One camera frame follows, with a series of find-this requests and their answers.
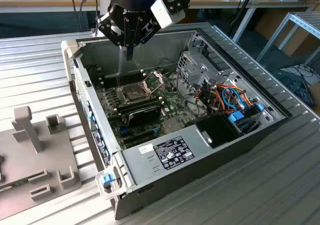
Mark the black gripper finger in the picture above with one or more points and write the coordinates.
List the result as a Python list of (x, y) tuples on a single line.
[(110, 27), (148, 28)]

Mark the thin metal locking lever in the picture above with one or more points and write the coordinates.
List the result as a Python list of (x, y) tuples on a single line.
[(118, 80)]

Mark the CPU socket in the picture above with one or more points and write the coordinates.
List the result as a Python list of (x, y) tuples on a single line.
[(133, 93)]

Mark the metal drive cage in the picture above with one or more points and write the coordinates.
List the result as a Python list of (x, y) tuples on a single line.
[(195, 70)]

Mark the green motherboard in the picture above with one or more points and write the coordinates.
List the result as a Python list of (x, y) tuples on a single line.
[(167, 98)]

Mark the light wooden desk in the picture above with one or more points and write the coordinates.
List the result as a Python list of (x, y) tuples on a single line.
[(220, 0)]

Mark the green RAM stick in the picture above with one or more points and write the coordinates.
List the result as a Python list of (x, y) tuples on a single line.
[(139, 105), (18, 183)]

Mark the black graphics card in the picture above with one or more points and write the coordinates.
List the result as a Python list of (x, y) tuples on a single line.
[(145, 115)]

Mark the silver chipset heat sink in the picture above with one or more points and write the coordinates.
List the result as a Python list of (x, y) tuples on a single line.
[(172, 125)]

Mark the black slanted pole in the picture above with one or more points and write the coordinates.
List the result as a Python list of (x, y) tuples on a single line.
[(247, 0)]

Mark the black expansion slot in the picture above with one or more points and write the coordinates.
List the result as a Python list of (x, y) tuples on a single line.
[(140, 134), (141, 139)]

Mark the large brown cardboard box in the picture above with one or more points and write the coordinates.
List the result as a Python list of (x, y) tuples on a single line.
[(272, 22)]

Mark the blue disk carrier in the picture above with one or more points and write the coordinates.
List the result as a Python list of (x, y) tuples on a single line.
[(236, 116)]

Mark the grey power supply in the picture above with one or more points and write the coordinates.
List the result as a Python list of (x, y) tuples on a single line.
[(145, 172)]

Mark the open black PC case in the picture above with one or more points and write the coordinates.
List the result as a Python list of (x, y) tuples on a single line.
[(225, 160)]

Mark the blue case latch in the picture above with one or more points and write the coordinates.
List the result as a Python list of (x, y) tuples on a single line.
[(107, 179)]

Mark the grey parts rack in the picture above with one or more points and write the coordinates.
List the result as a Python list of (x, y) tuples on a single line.
[(30, 160)]

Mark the small brown cardboard box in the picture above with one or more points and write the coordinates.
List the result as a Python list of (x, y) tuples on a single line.
[(315, 95)]

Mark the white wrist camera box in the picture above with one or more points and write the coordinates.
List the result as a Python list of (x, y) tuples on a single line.
[(166, 13)]

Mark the aluminium frame table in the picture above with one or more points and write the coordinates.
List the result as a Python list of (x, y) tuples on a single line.
[(310, 22)]

